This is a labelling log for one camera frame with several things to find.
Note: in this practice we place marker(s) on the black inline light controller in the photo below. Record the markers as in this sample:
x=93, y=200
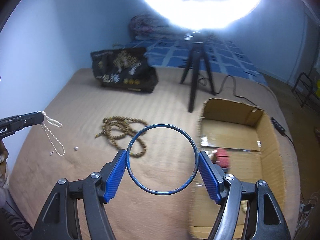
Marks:
x=278, y=126

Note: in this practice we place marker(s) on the black plum snack bag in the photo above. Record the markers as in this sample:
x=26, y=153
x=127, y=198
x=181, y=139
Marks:
x=126, y=68

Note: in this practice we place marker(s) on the white ring light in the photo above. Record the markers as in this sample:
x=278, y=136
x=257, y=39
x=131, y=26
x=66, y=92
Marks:
x=203, y=14

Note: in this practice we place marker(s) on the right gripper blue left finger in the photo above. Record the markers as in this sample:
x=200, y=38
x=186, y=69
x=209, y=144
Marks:
x=112, y=175

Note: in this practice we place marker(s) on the brown cardboard box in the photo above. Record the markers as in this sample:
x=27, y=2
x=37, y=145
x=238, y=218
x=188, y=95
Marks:
x=246, y=133

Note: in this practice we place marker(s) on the left gloved hand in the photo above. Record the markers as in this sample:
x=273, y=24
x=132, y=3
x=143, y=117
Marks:
x=4, y=183

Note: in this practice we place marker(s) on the blue patterned bed sheet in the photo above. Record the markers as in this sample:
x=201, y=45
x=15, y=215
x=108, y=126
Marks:
x=224, y=56

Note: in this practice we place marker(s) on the dark blue bangle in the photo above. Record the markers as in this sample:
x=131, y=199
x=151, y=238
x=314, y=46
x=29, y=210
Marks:
x=182, y=132

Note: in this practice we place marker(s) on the black clothes rack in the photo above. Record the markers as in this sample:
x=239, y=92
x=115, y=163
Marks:
x=307, y=92

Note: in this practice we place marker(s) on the black tripod stand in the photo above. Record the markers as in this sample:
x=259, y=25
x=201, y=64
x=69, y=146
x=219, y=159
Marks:
x=196, y=54

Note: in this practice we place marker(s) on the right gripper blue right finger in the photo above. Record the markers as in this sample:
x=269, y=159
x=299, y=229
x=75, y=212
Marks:
x=212, y=176

